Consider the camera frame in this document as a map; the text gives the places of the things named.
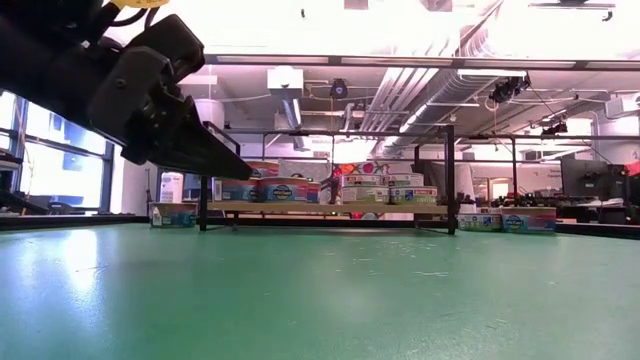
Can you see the green table mat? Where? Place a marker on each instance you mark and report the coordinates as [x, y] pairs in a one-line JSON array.
[[325, 300]]

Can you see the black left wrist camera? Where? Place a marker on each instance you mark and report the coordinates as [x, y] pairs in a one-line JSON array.
[[172, 42]]

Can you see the black overhead camera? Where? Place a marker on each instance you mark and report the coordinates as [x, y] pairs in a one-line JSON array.
[[339, 90]]

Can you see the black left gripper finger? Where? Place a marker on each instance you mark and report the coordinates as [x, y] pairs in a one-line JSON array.
[[200, 155]]

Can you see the red board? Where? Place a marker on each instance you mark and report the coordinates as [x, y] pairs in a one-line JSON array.
[[634, 168]]

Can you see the white ceiling box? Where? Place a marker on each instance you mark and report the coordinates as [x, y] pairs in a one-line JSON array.
[[285, 80]]

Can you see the white plastic container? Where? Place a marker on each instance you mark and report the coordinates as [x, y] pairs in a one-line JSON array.
[[171, 187]]

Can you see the cans on low shelf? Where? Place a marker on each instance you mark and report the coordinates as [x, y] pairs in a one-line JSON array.
[[360, 167]]

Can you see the wooden shelf board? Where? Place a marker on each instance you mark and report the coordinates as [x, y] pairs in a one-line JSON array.
[[325, 208]]

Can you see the computer monitor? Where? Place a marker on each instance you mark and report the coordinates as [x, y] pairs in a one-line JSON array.
[[590, 180]]

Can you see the yellow tape tag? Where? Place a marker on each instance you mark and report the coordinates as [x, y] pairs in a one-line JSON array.
[[140, 3]]

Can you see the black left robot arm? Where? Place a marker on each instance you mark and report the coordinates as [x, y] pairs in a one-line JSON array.
[[45, 65]]

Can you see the black metal rig frame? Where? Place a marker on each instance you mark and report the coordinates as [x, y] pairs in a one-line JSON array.
[[75, 221]]

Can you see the black hanging camera rig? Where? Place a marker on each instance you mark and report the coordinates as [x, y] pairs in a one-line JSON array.
[[510, 89]]

